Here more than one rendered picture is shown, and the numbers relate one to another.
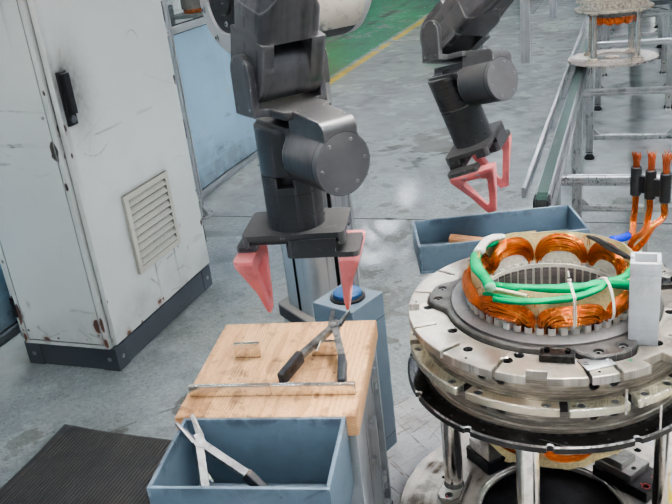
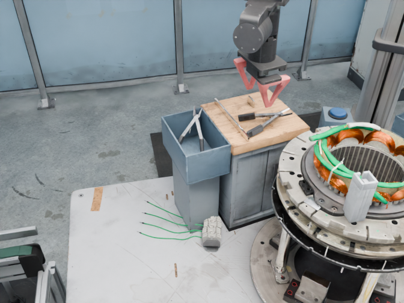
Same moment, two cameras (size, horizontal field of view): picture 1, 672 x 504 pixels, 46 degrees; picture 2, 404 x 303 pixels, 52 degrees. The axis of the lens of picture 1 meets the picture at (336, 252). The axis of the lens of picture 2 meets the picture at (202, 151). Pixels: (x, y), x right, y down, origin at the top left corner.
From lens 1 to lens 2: 0.60 m
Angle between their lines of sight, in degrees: 50
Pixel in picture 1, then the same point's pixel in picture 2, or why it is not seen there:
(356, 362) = (270, 133)
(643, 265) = (356, 178)
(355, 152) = (255, 35)
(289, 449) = (217, 142)
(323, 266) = (368, 98)
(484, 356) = (289, 165)
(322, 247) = (254, 73)
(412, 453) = not seen: hidden behind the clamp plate
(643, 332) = (347, 211)
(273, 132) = not seen: hidden behind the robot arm
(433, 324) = (305, 141)
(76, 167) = not seen: outside the picture
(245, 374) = (238, 109)
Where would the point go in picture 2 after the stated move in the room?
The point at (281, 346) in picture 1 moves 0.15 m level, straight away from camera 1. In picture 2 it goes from (265, 109) to (305, 90)
